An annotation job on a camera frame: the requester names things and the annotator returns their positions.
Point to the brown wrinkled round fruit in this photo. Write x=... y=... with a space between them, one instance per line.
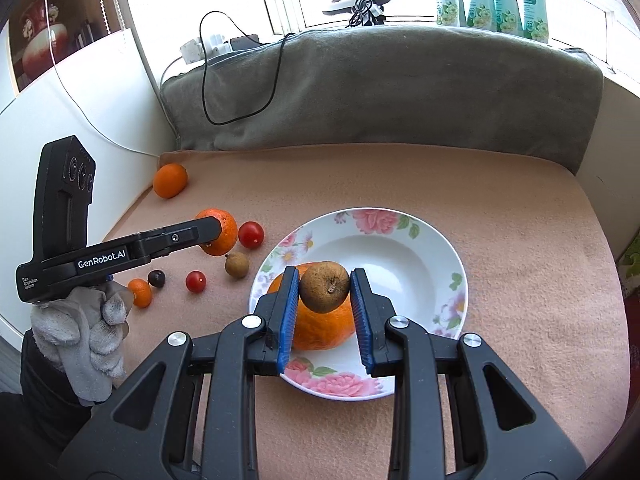
x=325 y=287

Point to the big orange tangerine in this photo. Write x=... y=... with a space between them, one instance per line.
x=320 y=330

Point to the white floral plate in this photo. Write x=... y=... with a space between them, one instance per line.
x=400 y=260

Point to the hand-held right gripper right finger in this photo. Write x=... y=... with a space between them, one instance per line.
x=361 y=320

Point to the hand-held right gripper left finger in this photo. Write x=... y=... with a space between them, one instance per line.
x=287 y=310

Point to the person's left forearm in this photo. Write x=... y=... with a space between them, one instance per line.
x=40 y=400

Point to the person's left hand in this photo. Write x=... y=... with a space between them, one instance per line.
x=85 y=340

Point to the grey cushion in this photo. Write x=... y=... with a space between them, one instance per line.
x=400 y=100

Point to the red floral vase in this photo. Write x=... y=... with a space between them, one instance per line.
x=45 y=45

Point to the red cherry tomato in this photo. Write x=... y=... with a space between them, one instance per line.
x=196 y=281
x=251 y=234

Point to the medium tangerine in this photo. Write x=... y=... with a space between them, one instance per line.
x=227 y=240

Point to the black rectangular device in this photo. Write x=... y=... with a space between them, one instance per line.
x=245 y=42

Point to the peach fleece blanket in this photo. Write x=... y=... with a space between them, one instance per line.
x=525 y=310

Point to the green printed box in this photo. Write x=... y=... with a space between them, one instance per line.
x=631 y=275

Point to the small tangerine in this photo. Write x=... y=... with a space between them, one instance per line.
x=140 y=294

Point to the small dark plum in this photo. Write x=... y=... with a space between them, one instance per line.
x=156 y=278

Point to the large round orange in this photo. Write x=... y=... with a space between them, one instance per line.
x=170 y=180

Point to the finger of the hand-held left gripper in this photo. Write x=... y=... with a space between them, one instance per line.
x=180 y=237

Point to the brown kiwi fruit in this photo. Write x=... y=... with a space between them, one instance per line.
x=236 y=265

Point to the white power strip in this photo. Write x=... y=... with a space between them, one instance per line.
x=192 y=50

